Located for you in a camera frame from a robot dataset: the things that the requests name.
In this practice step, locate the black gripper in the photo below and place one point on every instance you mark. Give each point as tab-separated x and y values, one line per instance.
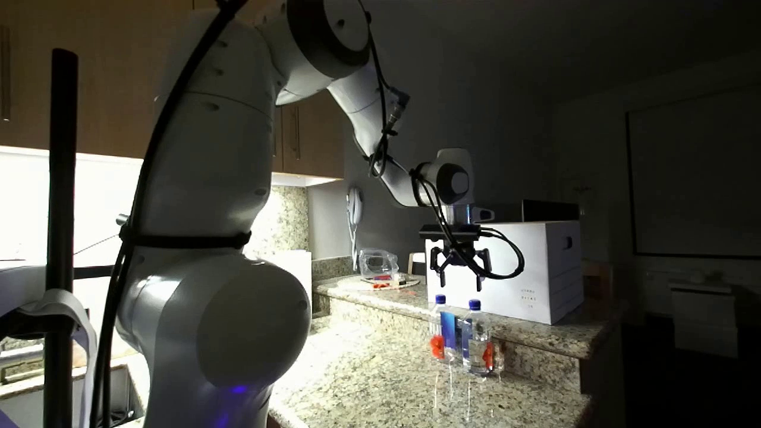
457	249

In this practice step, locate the plastic water bottle blue label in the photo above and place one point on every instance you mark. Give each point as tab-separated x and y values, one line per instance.
444	341

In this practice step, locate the plastic water bottle red flower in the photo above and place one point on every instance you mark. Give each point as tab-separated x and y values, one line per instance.
476	343

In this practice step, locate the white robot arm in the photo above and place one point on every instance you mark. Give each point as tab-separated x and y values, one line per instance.
215	327

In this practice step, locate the white storage box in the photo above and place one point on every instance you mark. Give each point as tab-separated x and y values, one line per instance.
536	272

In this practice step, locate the black vertical pole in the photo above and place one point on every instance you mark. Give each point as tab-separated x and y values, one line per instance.
61	234

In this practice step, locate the white wall board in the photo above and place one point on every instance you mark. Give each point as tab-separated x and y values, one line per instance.
696	178

